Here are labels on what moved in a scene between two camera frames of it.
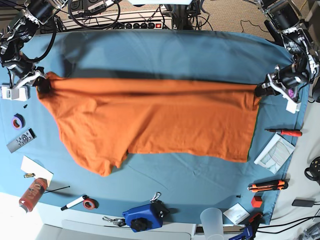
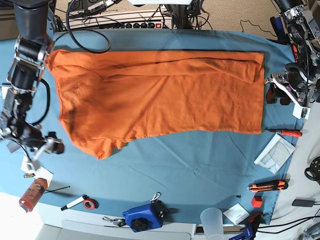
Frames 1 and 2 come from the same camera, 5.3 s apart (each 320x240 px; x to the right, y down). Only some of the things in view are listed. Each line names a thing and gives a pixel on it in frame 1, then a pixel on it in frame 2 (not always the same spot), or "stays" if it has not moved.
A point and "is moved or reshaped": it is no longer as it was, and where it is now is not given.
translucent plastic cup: (212, 220) stays
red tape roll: (90, 204) stays
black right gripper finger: (43, 85) to (52, 134)
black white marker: (74, 202) stays
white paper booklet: (275, 154) stays
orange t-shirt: (104, 120) is moved or reshaped
